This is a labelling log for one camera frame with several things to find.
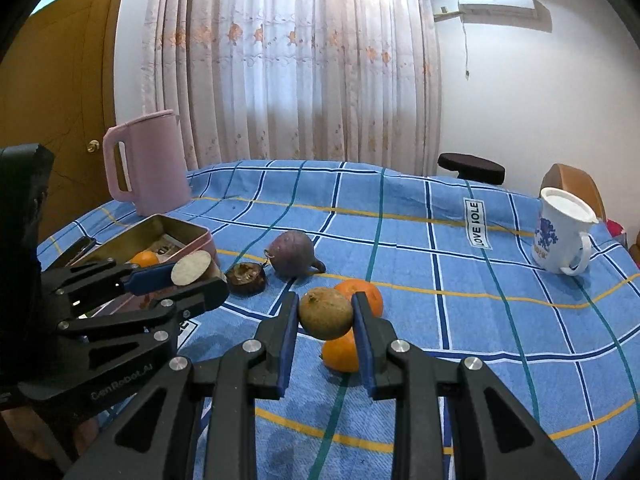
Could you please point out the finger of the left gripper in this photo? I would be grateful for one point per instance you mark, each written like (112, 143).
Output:
(101, 287)
(165, 312)

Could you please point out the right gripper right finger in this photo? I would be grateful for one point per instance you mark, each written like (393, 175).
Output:
(493, 435)

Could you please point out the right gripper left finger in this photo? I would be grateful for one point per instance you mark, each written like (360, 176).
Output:
(156, 435)

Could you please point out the large orange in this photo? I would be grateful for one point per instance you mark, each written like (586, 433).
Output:
(340, 354)

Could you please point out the cut fruit piece pale face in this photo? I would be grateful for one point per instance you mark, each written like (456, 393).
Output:
(191, 268)

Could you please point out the brown-green round fruit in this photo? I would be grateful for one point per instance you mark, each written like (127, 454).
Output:
(325, 313)

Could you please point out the dark halved passion fruit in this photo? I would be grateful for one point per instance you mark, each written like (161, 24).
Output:
(246, 278)

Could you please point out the left hand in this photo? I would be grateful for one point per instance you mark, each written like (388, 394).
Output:
(33, 434)

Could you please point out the orange inside tin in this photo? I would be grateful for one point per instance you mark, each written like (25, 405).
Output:
(145, 258)

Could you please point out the pink tin box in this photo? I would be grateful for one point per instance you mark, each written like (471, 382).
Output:
(170, 239)

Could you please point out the blue plaid tablecloth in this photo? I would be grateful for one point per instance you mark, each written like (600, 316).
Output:
(453, 262)

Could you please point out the purple whole passion fruit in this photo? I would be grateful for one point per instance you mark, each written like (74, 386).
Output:
(291, 255)

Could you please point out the brass door knob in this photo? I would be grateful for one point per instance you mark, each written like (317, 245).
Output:
(93, 146)

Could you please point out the pink jug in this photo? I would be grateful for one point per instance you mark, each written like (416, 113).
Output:
(154, 163)

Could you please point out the wooden door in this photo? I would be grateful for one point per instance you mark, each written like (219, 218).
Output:
(57, 89)

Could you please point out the white floral mug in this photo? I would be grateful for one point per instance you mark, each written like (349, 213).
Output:
(561, 242)

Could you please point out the dark round stool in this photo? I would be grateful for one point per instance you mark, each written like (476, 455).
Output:
(471, 167)

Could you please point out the pink floral cushion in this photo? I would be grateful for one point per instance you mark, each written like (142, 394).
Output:
(617, 232)

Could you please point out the brown leather sofa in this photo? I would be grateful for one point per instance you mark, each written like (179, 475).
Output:
(581, 184)

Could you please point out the floral white curtain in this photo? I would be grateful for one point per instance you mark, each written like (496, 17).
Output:
(345, 80)

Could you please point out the white air conditioner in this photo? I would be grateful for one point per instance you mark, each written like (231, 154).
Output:
(507, 8)

